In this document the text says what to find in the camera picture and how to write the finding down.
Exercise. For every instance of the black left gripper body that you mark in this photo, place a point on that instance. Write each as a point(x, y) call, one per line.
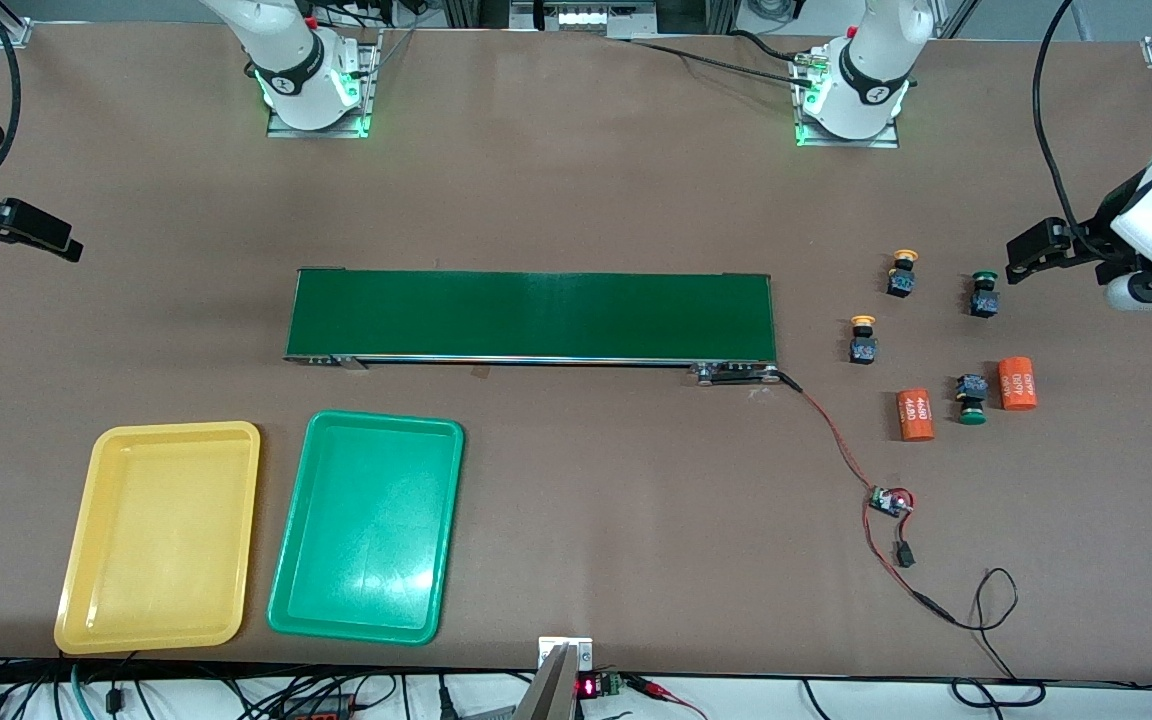
point(1094, 246)

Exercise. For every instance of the green push button switch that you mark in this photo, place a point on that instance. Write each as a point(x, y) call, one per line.
point(971, 390)
point(984, 300)

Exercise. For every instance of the orange cylinder white print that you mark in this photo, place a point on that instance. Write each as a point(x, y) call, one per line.
point(916, 415)
point(1017, 384)

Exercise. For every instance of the yellow push button switch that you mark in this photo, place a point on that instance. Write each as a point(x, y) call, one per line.
point(864, 348)
point(902, 282)

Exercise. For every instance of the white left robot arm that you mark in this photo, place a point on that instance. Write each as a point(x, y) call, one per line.
point(876, 60)

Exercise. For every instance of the small circuit board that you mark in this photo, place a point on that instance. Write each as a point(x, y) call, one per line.
point(886, 502)

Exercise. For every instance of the yellow plastic tray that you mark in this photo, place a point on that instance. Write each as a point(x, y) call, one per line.
point(161, 540)

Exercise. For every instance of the green plastic tray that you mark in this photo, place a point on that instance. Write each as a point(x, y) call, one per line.
point(366, 530)

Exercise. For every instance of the green conveyor belt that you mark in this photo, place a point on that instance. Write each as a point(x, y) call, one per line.
point(536, 315)

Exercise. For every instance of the black power strip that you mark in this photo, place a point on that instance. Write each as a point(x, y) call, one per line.
point(321, 708)

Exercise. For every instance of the red clip lead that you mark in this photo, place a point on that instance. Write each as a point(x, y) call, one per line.
point(661, 690)

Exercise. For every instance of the red digit display module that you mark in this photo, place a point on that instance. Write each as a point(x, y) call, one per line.
point(588, 687)

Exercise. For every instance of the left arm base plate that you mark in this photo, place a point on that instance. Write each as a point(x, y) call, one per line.
point(846, 142)

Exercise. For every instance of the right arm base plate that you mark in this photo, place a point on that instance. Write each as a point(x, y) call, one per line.
point(316, 132)

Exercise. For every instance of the aluminium frame with lamp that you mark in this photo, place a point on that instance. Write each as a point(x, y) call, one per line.
point(586, 18)

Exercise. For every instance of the metal camera mount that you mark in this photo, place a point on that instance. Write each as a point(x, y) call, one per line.
point(561, 680)

